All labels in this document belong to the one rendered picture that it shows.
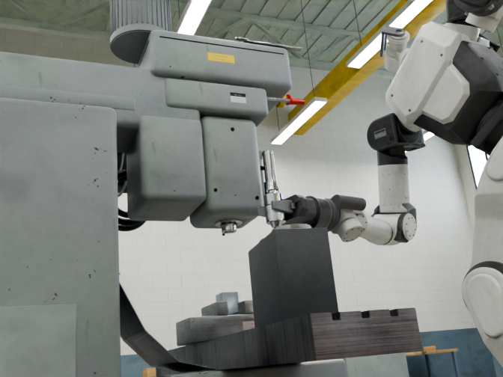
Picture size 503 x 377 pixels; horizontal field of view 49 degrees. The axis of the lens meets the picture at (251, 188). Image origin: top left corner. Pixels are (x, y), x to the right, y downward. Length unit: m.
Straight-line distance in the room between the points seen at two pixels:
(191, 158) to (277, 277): 0.59
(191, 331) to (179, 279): 6.86
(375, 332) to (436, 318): 9.50
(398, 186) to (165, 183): 0.68
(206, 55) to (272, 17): 7.60
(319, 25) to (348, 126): 2.05
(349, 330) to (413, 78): 0.77
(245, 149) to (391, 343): 0.84
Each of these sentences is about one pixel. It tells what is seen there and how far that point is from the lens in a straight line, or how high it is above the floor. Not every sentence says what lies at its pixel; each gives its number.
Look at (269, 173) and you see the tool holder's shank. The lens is 1.35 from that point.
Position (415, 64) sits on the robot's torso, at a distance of 1.58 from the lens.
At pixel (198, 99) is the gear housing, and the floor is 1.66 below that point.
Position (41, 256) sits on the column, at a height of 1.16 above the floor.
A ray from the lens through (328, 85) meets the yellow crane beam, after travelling 8.91.
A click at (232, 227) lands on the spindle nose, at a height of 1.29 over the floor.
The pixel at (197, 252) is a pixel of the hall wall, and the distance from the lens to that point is 8.63.
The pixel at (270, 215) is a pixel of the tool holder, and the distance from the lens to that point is 1.32.
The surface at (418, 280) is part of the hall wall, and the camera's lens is 10.47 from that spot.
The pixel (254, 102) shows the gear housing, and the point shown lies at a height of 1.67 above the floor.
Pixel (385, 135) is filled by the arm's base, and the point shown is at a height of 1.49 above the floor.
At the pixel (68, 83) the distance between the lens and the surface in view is 1.66.
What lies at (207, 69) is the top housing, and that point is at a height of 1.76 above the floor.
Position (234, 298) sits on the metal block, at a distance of 1.72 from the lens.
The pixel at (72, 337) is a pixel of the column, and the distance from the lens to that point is 1.34.
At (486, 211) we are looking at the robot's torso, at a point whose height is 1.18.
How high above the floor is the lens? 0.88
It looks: 18 degrees up
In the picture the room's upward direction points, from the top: 5 degrees counter-clockwise
